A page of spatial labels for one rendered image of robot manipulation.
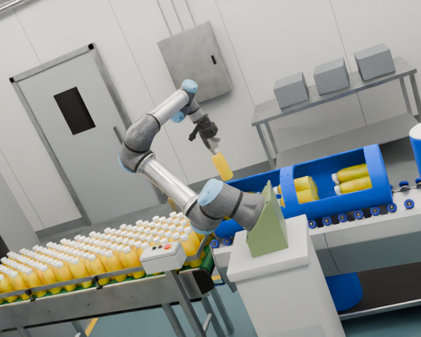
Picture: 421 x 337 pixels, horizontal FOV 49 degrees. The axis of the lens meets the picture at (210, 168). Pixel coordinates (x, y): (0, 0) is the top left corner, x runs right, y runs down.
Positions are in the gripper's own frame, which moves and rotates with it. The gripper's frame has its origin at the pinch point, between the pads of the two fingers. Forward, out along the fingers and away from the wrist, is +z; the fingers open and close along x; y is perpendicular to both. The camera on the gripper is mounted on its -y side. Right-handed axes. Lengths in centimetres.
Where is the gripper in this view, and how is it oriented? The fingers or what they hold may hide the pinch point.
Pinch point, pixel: (214, 150)
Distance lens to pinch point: 246.6
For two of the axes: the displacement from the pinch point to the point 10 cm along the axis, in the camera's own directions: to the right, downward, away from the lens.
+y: 8.5, -3.6, -3.8
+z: 5.0, 7.9, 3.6
